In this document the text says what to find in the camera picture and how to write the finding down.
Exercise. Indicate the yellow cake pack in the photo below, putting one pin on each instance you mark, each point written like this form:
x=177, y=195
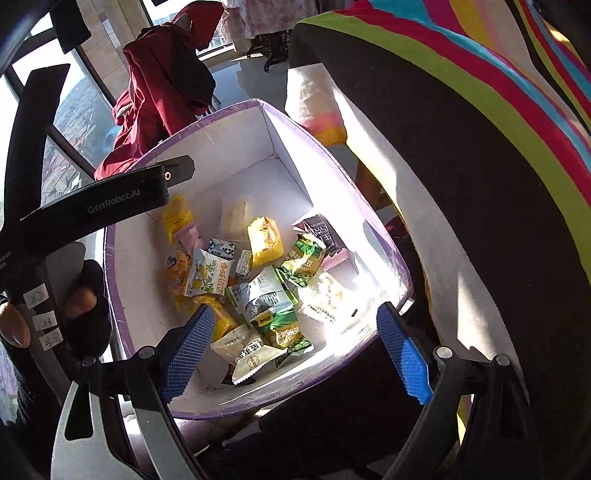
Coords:
x=177, y=267
x=224, y=322
x=265, y=241

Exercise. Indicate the striped colourful tablecloth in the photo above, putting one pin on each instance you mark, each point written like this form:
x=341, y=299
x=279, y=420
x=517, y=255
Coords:
x=475, y=122

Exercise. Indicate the left gloved hand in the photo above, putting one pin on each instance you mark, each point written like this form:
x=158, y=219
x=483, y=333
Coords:
x=86, y=329

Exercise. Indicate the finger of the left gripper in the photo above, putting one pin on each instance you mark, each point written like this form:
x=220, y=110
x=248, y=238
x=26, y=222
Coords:
x=178, y=170

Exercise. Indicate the white orange snack bag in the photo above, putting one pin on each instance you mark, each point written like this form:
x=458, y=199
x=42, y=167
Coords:
x=267, y=290

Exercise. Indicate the white red-logo pastry pack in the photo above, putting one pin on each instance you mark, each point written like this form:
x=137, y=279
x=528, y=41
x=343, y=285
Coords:
x=246, y=351

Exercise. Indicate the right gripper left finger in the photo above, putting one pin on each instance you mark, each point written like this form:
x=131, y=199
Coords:
x=91, y=440

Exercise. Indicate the yellow muffin pack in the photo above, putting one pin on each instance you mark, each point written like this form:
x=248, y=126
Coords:
x=175, y=215

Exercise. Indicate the white purple storage box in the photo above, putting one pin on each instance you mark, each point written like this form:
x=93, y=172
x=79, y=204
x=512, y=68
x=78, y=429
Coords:
x=252, y=149

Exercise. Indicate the small blue white candy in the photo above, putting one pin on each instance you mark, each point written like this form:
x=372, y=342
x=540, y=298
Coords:
x=222, y=248

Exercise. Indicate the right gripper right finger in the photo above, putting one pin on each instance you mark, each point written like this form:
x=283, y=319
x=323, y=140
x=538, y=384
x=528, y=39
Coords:
x=475, y=422

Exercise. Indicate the pink wafer wrapper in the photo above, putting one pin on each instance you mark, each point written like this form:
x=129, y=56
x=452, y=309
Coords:
x=189, y=238

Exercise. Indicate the clear beige pastry pack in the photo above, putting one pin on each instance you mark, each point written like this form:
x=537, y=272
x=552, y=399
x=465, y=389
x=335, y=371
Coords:
x=325, y=300

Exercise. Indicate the green pea snack bag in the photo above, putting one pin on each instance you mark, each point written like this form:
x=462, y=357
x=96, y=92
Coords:
x=303, y=260
x=281, y=329

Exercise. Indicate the red jacket on chair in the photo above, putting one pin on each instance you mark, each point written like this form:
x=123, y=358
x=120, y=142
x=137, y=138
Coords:
x=168, y=88

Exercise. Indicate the yellow cake pack front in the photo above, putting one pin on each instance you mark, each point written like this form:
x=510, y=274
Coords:
x=224, y=322

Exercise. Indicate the white green lemon snack bag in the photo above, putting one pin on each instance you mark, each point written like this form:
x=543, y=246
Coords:
x=207, y=274

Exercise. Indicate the translucent white pastry pack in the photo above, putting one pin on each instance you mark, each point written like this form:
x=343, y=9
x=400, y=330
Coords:
x=235, y=217

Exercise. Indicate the floral covered side table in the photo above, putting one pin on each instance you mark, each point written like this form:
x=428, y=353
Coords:
x=263, y=26

